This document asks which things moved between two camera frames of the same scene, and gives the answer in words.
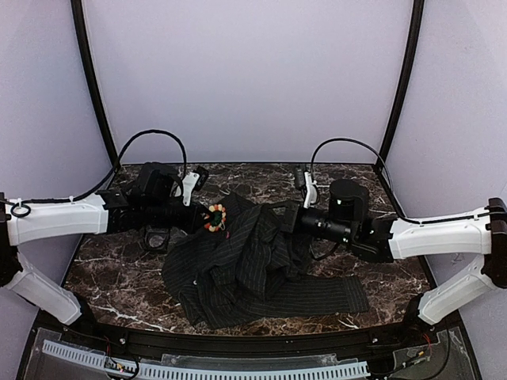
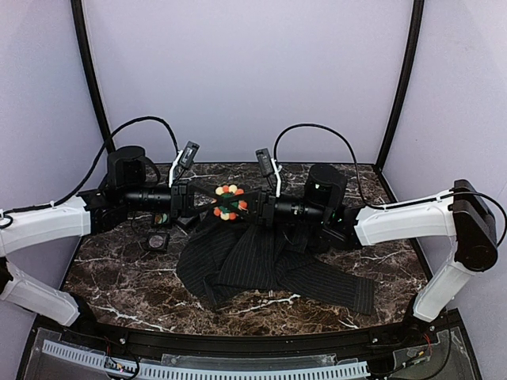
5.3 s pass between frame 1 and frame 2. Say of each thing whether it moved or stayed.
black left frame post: stayed
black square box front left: stayed
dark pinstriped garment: moved
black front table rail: stayed
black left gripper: moved
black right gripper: moved
